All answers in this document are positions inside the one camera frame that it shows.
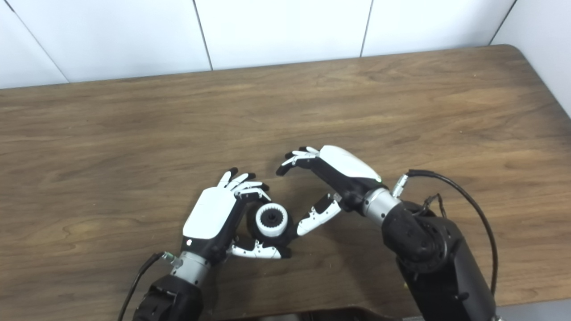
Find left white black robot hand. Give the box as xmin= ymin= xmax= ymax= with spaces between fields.
xmin=181 ymin=168 xmax=293 ymax=266

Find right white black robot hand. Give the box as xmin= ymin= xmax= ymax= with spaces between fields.
xmin=276 ymin=145 xmax=383 ymax=237

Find round black stepped part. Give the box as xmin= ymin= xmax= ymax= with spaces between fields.
xmin=246 ymin=202 xmax=297 ymax=248

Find white plastic ring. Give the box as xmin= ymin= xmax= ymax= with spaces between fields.
xmin=255 ymin=203 xmax=289 ymax=238

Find black robot torso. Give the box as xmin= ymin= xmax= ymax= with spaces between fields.
xmin=232 ymin=305 xmax=404 ymax=321

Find thin braided black wire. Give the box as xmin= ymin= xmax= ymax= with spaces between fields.
xmin=418 ymin=193 xmax=447 ymax=215

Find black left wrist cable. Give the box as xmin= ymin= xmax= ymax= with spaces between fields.
xmin=117 ymin=251 xmax=183 ymax=321

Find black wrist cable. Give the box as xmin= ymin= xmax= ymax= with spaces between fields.
xmin=117 ymin=251 xmax=183 ymax=321
xmin=392 ymin=169 xmax=498 ymax=297

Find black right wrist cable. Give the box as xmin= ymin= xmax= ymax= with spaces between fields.
xmin=392 ymin=169 xmax=498 ymax=297

